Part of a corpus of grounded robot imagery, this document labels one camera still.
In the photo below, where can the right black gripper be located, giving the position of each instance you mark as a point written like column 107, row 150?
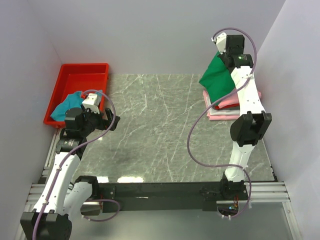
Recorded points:
column 222, row 56

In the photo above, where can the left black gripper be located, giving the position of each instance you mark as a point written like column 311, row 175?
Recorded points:
column 103, row 123

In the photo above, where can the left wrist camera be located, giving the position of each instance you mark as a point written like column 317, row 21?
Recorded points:
column 92, row 102

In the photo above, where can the folded white t shirt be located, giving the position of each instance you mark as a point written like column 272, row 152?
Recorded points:
column 223, row 112

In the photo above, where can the aluminium frame rail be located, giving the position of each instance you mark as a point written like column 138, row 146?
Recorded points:
column 258, row 192

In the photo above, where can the folded red t shirt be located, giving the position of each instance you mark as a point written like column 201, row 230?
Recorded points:
column 219, row 106

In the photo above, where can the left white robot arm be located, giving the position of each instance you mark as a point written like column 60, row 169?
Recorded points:
column 52, row 215

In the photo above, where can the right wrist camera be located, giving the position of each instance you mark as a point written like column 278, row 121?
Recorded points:
column 220, row 41

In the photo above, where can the green t shirt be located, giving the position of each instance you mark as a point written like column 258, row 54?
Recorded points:
column 217, row 80

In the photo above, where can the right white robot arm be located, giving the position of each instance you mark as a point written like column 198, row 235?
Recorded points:
column 253, row 120

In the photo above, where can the blue t shirt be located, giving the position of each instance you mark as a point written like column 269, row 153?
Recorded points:
column 75, row 100

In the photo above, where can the black base beam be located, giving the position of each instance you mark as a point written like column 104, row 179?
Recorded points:
column 171, row 195

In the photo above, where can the red plastic bin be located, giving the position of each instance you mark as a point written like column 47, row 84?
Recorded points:
column 75, row 77

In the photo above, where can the folded light pink t shirt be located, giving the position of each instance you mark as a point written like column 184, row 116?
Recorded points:
column 221, row 118

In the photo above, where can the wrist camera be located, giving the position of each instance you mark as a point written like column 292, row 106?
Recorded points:
column 220, row 41
column 92, row 102

